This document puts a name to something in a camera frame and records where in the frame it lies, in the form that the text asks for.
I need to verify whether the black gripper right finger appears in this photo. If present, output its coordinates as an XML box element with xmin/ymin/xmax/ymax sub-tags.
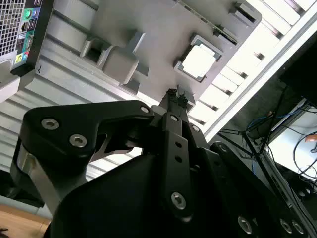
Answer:
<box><xmin>178</xmin><ymin>95</ymin><xmax>310</xmax><ymax>238</ymax></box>

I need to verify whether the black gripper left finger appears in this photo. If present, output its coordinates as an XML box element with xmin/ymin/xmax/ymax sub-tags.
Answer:
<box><xmin>10</xmin><ymin>88</ymin><xmax>196</xmax><ymax>223</ymax></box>

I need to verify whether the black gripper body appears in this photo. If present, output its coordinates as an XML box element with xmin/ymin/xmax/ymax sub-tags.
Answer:
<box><xmin>44</xmin><ymin>153</ymin><xmax>233</xmax><ymax>238</ymax></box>

